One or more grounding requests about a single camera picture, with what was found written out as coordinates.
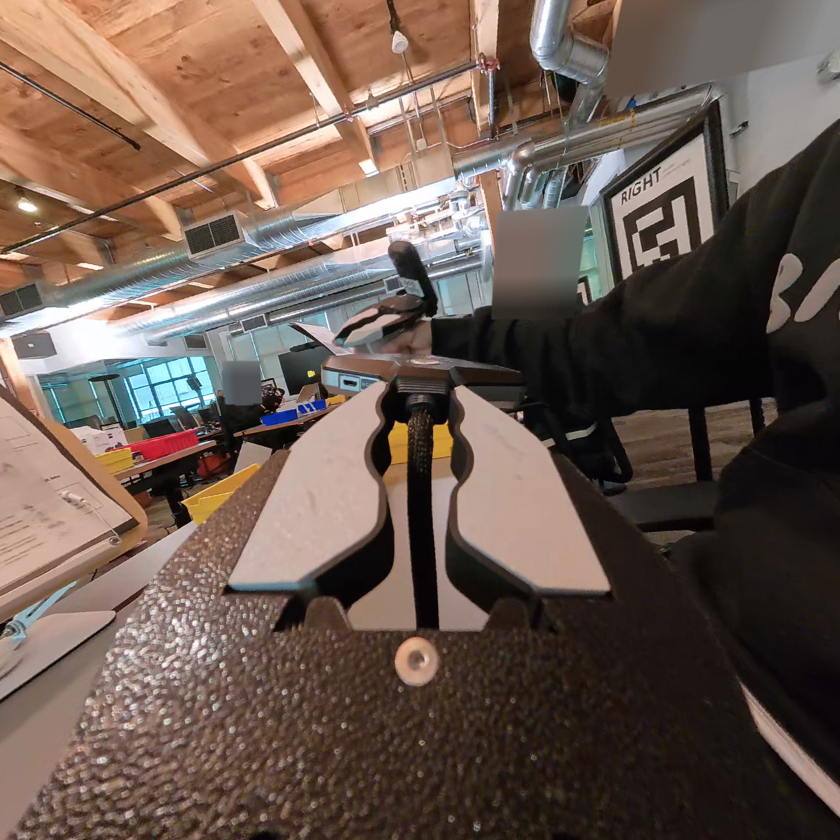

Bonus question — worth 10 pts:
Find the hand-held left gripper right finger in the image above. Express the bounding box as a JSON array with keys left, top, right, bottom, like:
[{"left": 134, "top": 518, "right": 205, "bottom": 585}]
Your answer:
[{"left": 445, "top": 385, "right": 613, "bottom": 616}]

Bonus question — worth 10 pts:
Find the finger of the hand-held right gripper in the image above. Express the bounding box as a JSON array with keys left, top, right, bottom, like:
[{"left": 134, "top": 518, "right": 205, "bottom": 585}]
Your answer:
[
  {"left": 336, "top": 304, "right": 398, "bottom": 342},
  {"left": 343, "top": 314, "right": 424, "bottom": 349}
]

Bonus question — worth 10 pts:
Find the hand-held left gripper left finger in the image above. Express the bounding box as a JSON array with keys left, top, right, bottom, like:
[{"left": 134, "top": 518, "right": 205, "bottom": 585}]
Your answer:
[{"left": 228, "top": 381, "right": 396, "bottom": 610}]

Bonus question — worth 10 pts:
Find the yellow bin with cables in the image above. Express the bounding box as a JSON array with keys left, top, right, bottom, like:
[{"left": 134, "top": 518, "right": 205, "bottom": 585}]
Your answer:
[{"left": 180, "top": 462, "right": 261, "bottom": 526}]

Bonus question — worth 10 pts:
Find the dark grey hub with button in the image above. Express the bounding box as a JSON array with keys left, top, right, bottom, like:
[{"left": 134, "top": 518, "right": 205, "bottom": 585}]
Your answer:
[{"left": 320, "top": 353, "right": 526, "bottom": 403}]

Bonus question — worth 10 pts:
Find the black braided hub cable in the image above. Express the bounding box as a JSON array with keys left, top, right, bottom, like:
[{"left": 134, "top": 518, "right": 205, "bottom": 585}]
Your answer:
[{"left": 392, "top": 375, "right": 455, "bottom": 629}]

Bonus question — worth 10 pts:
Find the silver pipe elbow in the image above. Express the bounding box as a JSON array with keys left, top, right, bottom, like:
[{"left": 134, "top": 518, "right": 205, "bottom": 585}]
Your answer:
[{"left": 530, "top": 0, "right": 611, "bottom": 126}]

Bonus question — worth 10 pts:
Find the grey desk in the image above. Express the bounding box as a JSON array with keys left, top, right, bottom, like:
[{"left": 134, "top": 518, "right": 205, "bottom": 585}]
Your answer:
[{"left": 0, "top": 469, "right": 493, "bottom": 840}]

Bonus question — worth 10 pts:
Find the person's right hand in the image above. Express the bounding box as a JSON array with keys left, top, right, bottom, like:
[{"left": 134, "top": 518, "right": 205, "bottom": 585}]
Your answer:
[{"left": 394, "top": 320, "right": 435, "bottom": 355}]

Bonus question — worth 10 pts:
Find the tilted document stand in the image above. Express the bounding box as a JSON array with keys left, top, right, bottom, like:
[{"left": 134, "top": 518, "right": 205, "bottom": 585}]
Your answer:
[{"left": 289, "top": 322, "right": 355, "bottom": 357}]

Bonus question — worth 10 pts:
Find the black backpack reflective stripe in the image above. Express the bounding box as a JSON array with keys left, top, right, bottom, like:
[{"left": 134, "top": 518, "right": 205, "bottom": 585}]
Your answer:
[{"left": 521, "top": 394, "right": 634, "bottom": 494}]

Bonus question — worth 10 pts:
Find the blue bin with white parts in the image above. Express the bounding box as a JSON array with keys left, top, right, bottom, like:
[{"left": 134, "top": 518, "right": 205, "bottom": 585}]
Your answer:
[{"left": 260, "top": 402, "right": 347, "bottom": 427}]

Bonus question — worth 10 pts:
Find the black monitor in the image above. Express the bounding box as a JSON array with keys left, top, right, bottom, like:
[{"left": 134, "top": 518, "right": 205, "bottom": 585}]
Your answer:
[{"left": 278, "top": 346, "right": 329, "bottom": 396}]

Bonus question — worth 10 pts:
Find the black chair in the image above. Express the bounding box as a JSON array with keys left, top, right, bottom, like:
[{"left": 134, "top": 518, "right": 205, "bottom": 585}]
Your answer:
[{"left": 607, "top": 400, "right": 769, "bottom": 534}]

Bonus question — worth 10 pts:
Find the red bin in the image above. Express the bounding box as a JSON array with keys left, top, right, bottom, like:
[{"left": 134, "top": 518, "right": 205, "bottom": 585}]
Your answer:
[{"left": 128, "top": 430, "right": 199, "bottom": 462}]

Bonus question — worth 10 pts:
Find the grey air vent box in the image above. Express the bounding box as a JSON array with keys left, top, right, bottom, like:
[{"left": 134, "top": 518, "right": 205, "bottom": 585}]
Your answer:
[{"left": 180, "top": 210, "right": 245, "bottom": 261}]

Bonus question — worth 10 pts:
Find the white cardboard box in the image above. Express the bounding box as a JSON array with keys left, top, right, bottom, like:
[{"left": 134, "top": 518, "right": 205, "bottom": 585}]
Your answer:
[{"left": 72, "top": 427, "right": 129, "bottom": 454}]

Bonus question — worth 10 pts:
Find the framed marker poster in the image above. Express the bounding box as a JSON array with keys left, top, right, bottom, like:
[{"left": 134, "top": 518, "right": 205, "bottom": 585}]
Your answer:
[{"left": 598, "top": 101, "right": 731, "bottom": 284}]

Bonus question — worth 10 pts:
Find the document stand with paper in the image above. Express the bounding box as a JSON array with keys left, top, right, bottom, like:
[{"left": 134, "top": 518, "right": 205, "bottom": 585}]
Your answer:
[{"left": 0, "top": 384, "right": 148, "bottom": 700}]

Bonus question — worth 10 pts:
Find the silver ventilation duct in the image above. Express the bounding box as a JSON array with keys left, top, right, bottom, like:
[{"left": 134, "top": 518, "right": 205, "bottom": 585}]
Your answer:
[
  {"left": 112, "top": 252, "right": 487, "bottom": 345},
  {"left": 0, "top": 177, "right": 490, "bottom": 322}
]

